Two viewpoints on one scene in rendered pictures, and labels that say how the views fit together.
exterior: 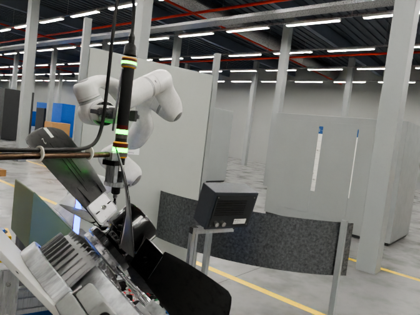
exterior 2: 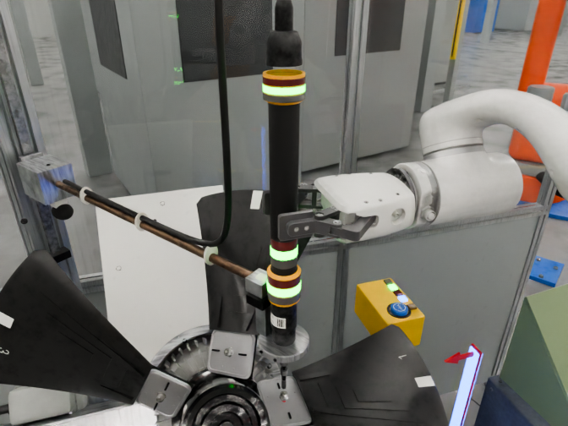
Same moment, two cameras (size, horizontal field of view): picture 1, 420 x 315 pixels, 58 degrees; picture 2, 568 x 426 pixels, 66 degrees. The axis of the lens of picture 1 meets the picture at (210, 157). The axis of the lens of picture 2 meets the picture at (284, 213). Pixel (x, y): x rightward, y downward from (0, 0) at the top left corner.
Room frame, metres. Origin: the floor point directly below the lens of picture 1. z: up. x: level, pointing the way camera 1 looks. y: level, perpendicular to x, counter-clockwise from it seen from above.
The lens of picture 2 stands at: (1.22, -0.17, 1.74)
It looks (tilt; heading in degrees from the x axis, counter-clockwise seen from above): 27 degrees down; 108
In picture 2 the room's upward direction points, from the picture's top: straight up
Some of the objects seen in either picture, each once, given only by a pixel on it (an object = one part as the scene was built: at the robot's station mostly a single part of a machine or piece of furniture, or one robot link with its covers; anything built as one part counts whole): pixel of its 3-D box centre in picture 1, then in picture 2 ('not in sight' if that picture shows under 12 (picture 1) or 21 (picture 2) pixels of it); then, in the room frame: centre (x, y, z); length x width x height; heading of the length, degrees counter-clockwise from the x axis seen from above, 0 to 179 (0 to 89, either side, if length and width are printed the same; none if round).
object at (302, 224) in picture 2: (135, 116); (310, 228); (1.12, 0.23, 1.51); 0.07 x 0.03 x 0.03; 35
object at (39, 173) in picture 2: not in sight; (46, 177); (0.49, 0.47, 1.39); 0.10 x 0.07 x 0.08; 160
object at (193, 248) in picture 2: (37, 155); (139, 223); (0.79, 0.36, 1.39); 0.54 x 0.01 x 0.01; 160
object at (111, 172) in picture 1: (115, 169); (277, 314); (1.07, 0.26, 1.35); 0.09 x 0.07 x 0.10; 160
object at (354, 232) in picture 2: not in sight; (354, 220); (1.16, 0.27, 1.51); 0.08 x 0.06 x 0.01; 106
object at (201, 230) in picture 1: (212, 229); not in sight; (1.74, -0.05, 1.04); 0.24 x 0.03 x 0.03; 125
